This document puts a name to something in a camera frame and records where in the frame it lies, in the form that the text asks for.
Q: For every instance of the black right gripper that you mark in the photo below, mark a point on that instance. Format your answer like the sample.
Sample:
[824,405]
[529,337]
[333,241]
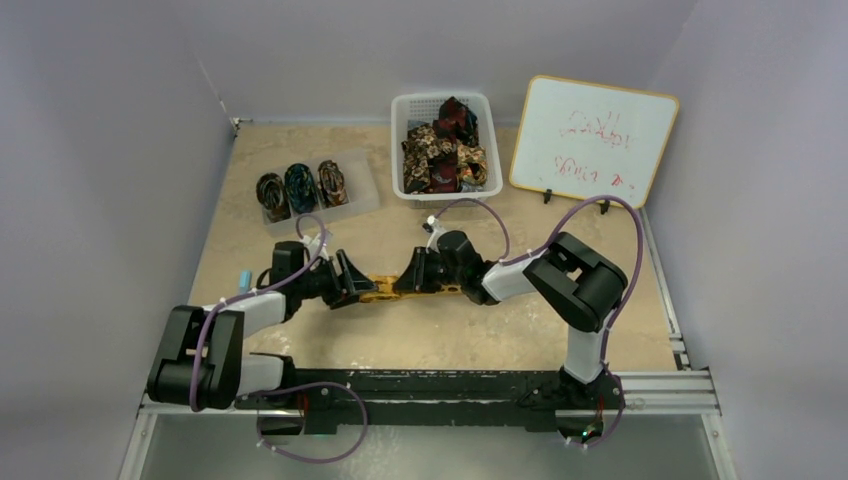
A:
[419,270]

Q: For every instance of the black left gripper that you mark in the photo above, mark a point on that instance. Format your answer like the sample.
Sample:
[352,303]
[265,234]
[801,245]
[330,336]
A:
[335,289]

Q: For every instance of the yellow insect-print tie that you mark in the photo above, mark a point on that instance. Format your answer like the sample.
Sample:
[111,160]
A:
[385,292]

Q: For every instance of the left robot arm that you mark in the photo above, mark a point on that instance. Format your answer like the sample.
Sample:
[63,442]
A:
[200,361]

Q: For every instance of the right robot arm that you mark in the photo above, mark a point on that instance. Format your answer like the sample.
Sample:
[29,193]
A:
[584,288]

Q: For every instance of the clear plastic organizer tray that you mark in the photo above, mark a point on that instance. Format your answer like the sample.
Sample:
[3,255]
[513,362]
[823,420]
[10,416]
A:
[362,192]

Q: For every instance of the rolled pink brown tie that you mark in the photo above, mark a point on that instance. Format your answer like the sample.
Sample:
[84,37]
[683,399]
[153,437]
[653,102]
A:
[332,183]

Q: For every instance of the rolled blue green tie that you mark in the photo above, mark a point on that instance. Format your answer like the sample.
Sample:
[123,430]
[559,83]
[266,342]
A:
[301,189]

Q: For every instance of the white plastic basket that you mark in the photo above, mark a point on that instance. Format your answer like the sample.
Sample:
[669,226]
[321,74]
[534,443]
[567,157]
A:
[425,106]

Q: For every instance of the brown floral tie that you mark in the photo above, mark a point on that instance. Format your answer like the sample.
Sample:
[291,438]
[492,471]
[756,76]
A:
[417,149]

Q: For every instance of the rolled dark striped tie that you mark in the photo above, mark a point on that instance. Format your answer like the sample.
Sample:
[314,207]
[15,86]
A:
[271,195]

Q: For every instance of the dark red tie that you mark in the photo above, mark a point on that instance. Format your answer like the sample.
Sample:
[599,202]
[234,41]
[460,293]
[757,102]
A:
[456,119]

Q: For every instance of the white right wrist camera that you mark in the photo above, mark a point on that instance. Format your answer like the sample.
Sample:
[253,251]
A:
[434,228]

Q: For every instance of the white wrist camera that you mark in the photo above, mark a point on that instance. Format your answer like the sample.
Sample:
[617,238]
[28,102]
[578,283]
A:
[434,228]
[317,246]

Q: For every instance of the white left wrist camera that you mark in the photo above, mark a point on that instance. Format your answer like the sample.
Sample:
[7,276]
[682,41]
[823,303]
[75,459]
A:
[317,246]

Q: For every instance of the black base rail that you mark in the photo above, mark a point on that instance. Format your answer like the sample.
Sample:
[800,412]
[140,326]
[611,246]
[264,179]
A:
[537,400]

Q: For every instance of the whiteboard with yellow frame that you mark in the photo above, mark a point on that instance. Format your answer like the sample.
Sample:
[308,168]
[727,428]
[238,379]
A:
[579,139]

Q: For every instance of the aluminium frame rail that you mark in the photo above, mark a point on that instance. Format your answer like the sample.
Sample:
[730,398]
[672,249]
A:
[684,391]

